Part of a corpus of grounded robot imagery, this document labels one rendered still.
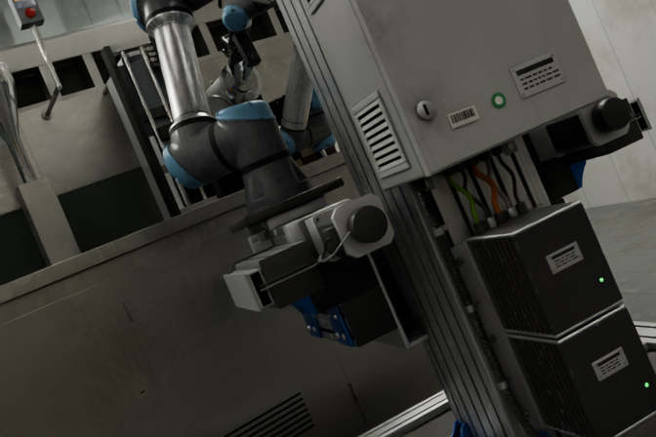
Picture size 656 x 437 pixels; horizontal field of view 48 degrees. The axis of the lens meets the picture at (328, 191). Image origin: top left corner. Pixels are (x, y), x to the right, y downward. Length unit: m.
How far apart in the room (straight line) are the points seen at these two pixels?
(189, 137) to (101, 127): 1.06
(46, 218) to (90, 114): 0.52
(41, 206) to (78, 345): 0.52
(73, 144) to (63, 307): 0.83
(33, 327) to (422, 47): 1.22
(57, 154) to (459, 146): 1.76
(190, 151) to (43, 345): 0.63
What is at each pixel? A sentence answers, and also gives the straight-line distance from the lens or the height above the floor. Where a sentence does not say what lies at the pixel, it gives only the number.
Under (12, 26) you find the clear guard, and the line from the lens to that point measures 2.69.
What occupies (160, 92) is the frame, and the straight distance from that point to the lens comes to 2.25.
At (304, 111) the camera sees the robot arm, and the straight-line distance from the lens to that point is 2.09.
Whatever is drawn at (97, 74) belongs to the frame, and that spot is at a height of 1.50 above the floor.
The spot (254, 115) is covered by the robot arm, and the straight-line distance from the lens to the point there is 1.55.
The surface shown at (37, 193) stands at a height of 1.13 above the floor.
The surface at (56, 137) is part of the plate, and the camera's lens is 2.62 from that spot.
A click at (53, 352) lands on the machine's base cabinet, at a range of 1.93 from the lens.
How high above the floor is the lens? 0.80
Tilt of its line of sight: level
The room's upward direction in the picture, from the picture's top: 23 degrees counter-clockwise
